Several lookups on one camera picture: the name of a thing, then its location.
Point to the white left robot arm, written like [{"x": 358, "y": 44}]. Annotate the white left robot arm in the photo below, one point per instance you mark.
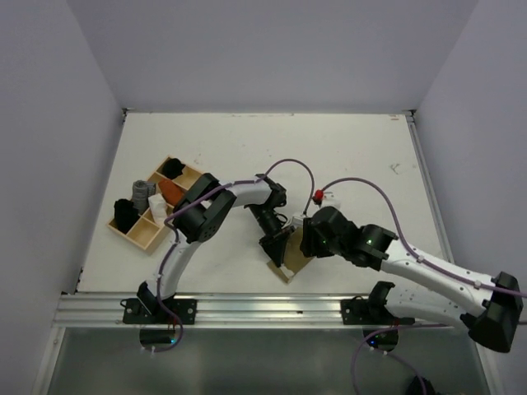
[{"x": 198, "y": 217}]

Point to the black rolled cloth compartment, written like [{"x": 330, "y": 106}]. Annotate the black rolled cloth compartment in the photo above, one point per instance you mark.
[
  {"x": 125, "y": 215},
  {"x": 172, "y": 168}
]

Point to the aluminium front rail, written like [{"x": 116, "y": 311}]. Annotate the aluminium front rail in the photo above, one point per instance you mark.
[{"x": 246, "y": 311}]

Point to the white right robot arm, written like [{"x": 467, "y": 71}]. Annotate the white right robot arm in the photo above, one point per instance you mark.
[{"x": 487, "y": 307}]

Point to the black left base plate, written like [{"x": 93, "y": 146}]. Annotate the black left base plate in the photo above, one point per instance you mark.
[{"x": 160, "y": 310}]

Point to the wooden divided organizer box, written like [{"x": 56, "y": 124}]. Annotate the wooden divided organizer box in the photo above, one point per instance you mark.
[{"x": 146, "y": 234}]

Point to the black rolled cloth far compartment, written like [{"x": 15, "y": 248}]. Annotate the black rolled cloth far compartment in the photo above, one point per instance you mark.
[{"x": 172, "y": 168}]

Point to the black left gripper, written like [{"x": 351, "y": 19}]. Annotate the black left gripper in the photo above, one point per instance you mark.
[{"x": 274, "y": 242}]

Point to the orange rolled cloth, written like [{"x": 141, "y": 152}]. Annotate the orange rolled cloth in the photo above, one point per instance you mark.
[{"x": 170, "y": 192}]

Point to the black rolled cloth near compartment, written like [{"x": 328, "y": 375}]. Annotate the black rolled cloth near compartment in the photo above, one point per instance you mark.
[{"x": 125, "y": 215}]

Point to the white rolled cloth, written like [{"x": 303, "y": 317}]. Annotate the white rolled cloth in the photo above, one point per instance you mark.
[{"x": 158, "y": 207}]

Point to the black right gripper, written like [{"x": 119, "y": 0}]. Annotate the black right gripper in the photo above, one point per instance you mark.
[{"x": 309, "y": 243}]

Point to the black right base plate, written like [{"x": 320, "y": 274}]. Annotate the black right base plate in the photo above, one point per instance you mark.
[{"x": 358, "y": 311}]

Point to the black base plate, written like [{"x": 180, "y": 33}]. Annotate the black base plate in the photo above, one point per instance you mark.
[
  {"x": 358, "y": 311},
  {"x": 160, "y": 310}
]

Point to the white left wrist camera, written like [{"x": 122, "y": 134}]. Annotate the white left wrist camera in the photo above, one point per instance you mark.
[{"x": 297, "y": 220}]

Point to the black object bottom corner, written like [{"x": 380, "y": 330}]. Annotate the black object bottom corner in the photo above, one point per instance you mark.
[{"x": 420, "y": 387}]

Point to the olive and cream underwear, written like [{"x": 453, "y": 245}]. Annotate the olive and cream underwear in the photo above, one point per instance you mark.
[{"x": 294, "y": 260}]

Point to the grey striped rolled cloth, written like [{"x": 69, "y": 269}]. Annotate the grey striped rolled cloth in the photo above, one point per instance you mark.
[{"x": 141, "y": 191}]

